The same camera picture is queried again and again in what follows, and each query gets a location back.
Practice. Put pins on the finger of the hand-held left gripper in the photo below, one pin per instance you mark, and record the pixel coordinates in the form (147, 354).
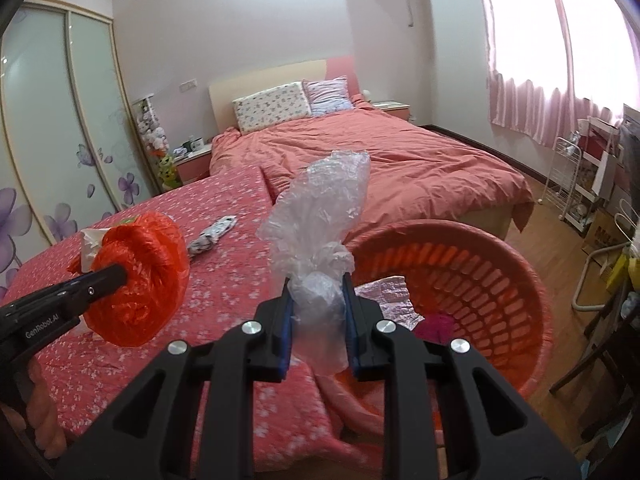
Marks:
(97, 284)

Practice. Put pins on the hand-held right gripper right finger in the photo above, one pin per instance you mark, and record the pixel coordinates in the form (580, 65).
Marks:
(350, 325)

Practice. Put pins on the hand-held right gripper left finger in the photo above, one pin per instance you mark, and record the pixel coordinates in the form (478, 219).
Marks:
(285, 330)

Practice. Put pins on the white paper tissue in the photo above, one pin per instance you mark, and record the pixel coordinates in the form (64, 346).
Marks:
(92, 242)

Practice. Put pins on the orange plastic bag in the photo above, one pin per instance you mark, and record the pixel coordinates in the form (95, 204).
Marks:
(145, 280)

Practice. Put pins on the clear plastic bag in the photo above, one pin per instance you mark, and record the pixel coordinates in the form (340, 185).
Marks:
(320, 210)

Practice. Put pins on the orange plastic basket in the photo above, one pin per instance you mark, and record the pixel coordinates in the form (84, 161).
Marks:
(480, 280)

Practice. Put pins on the person's left hand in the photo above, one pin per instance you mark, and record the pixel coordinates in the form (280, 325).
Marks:
(44, 410)

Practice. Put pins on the magenta crumpled wrapper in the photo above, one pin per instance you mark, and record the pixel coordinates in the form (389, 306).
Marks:
(435, 327)

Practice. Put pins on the patterned crumpled wrapper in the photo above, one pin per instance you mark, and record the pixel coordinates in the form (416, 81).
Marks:
(212, 234)

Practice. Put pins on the pink and white nightstand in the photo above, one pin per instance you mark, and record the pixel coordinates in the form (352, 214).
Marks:
(192, 162)
(392, 106)

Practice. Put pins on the flower print sliding wardrobe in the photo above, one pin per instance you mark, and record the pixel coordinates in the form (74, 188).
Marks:
(40, 135)

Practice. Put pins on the bed with pink duvet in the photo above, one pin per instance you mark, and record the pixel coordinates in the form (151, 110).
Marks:
(400, 170)

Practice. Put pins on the clear plush toy display tube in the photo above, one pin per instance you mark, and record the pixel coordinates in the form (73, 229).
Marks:
(152, 130)

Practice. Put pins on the dark mug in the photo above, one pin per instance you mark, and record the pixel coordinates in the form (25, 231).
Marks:
(187, 147)

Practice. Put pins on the white mug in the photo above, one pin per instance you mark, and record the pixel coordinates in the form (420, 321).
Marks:
(197, 143)

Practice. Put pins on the white floral pillow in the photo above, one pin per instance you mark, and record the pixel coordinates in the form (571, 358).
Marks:
(272, 107)

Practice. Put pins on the pink striped pillow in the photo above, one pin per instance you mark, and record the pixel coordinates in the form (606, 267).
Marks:
(327, 95)

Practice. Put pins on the small white round object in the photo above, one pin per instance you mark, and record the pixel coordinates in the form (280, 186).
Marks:
(366, 94)

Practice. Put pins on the dark wooden chair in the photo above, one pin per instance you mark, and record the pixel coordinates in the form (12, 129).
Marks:
(595, 360)

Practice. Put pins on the beige and pink headboard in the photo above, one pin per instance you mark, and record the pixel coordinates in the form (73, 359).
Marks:
(260, 80)

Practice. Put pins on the cardboard box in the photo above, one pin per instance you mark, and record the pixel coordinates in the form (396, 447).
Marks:
(602, 234)

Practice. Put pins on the pink curtain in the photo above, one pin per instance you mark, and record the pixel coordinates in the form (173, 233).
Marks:
(540, 60)

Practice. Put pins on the white wall socket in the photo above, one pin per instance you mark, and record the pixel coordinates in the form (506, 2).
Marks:
(187, 85)

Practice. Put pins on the white metal tube frame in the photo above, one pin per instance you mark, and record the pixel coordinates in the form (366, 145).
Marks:
(582, 280)

